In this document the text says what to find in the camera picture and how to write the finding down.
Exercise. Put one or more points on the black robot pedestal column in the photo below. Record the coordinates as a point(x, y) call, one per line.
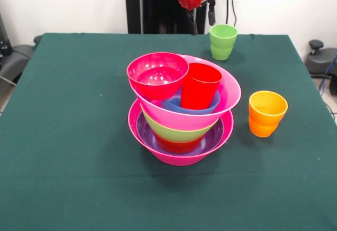
point(152, 4)

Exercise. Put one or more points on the dark green tablecloth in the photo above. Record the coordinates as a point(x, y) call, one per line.
point(105, 189)

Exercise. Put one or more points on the large pink bowl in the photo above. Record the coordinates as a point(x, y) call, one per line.
point(179, 160)
point(229, 91)

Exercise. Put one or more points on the red cup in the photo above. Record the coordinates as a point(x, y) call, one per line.
point(200, 89)

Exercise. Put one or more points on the light green cup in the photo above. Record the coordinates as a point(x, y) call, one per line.
point(223, 44)

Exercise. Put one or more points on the blue bowl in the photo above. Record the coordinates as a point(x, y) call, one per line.
point(210, 104)

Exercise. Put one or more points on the orange-red bowl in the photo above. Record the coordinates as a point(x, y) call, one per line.
point(179, 146)

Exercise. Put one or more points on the purple bowl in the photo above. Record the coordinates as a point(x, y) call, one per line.
point(146, 136)

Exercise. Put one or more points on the small magenta bowl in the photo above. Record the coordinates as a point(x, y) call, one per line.
point(158, 83)

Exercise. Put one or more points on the orange cup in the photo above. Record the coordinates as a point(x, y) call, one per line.
point(267, 118)

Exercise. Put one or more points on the light green bowl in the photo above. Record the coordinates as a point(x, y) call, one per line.
point(173, 133)

